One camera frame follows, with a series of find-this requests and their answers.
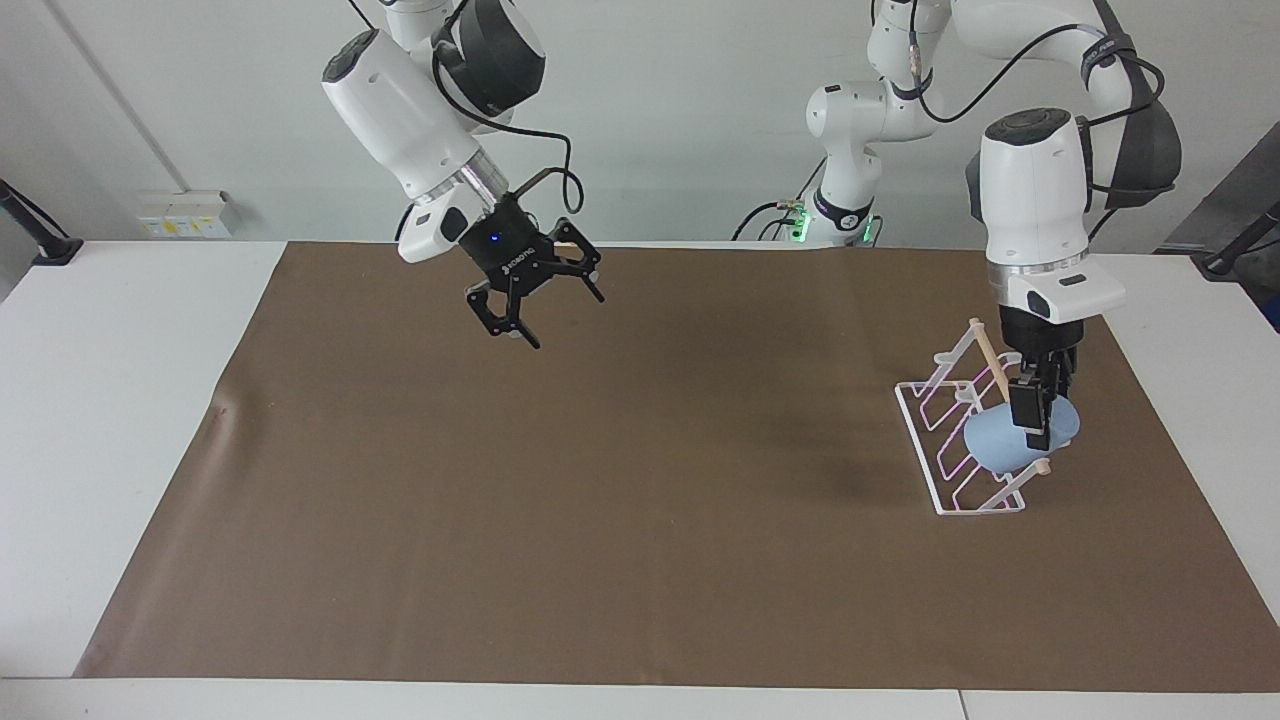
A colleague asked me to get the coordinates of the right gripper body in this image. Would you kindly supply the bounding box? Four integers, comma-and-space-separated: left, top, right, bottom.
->
460, 191, 565, 300

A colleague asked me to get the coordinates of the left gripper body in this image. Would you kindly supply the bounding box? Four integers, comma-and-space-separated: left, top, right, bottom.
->
1000, 304, 1084, 360

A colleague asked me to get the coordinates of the white wire dish rack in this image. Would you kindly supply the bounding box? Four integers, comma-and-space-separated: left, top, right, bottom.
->
895, 317, 1054, 518

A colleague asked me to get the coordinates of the black cable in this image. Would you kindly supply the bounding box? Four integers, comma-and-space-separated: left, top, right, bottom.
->
432, 0, 586, 217
904, 18, 1169, 243
730, 158, 828, 243

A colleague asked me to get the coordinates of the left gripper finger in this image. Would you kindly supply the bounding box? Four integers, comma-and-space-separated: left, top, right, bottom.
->
1046, 347, 1080, 403
1007, 350, 1050, 452

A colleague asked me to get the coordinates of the light blue plate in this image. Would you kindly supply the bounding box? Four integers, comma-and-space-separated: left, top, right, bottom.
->
962, 394, 1083, 477

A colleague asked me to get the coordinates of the white wall socket box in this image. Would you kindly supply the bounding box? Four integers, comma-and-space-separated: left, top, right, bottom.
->
137, 189, 234, 240

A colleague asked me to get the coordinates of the black stand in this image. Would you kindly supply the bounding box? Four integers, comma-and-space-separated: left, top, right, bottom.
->
1199, 200, 1280, 282
0, 179, 84, 267

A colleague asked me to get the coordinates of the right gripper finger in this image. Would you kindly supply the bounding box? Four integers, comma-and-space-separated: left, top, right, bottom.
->
536, 220, 607, 304
465, 276, 543, 351

